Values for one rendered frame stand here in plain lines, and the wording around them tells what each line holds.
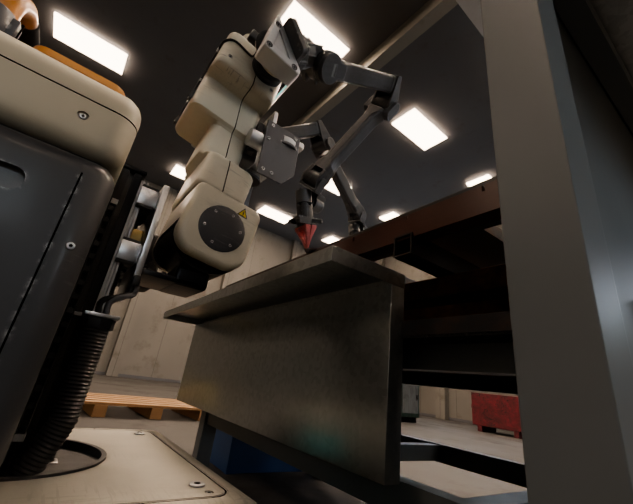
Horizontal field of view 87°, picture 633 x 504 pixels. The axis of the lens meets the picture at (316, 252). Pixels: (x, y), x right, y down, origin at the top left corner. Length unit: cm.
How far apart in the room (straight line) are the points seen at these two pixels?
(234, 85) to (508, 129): 77
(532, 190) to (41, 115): 54
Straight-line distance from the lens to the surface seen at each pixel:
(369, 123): 126
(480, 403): 819
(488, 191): 70
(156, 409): 351
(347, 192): 158
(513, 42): 33
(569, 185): 24
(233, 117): 92
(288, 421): 92
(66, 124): 57
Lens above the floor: 44
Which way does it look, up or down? 22 degrees up
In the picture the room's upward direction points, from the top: 8 degrees clockwise
